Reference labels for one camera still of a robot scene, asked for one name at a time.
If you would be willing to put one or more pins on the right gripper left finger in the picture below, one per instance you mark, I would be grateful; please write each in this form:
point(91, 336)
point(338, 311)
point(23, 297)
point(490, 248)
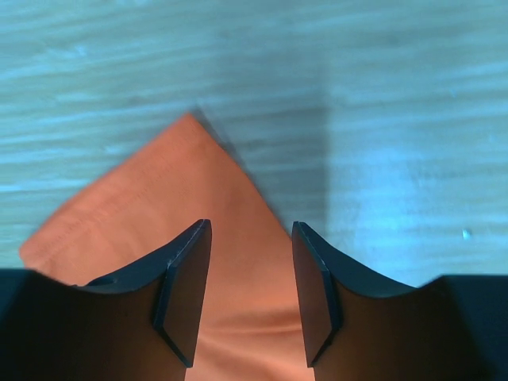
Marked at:
point(139, 322)

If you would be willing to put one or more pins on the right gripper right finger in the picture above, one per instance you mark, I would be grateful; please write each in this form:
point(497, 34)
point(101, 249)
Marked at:
point(358, 324)

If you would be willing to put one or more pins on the orange t shirt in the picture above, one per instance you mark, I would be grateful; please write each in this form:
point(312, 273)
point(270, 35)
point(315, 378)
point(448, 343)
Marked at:
point(250, 327)

